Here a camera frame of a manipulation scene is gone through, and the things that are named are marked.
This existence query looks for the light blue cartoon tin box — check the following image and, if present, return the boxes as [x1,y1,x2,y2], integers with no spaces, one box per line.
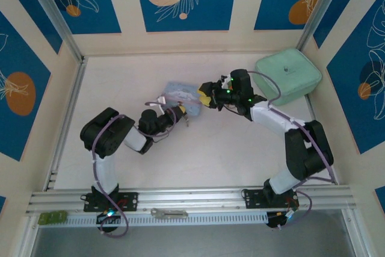
[162,80,202,117]

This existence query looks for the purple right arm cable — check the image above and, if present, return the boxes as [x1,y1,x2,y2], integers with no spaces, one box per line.
[246,70,336,229]

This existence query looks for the black controller box with LED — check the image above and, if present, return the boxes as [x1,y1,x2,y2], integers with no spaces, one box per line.
[96,211,122,225]
[266,211,295,228]

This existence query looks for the white slotted cable duct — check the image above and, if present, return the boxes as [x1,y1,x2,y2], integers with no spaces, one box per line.
[64,211,269,228]

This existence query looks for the green circuit board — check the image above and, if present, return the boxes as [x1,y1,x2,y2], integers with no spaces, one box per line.
[38,211,69,226]

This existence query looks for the mint green zip pouch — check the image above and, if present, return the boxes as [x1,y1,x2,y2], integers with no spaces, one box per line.
[254,48,322,107]

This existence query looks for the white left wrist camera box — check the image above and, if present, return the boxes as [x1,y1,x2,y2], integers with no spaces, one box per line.
[148,95,168,109]

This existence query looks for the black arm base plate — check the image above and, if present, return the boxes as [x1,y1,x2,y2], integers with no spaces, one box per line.
[244,188,300,209]
[83,191,140,213]

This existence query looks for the aluminium frame post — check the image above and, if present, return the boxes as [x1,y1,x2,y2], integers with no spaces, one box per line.
[296,0,347,54]
[21,0,85,63]

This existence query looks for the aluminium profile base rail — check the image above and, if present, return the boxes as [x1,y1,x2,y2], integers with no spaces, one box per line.
[25,185,358,216]

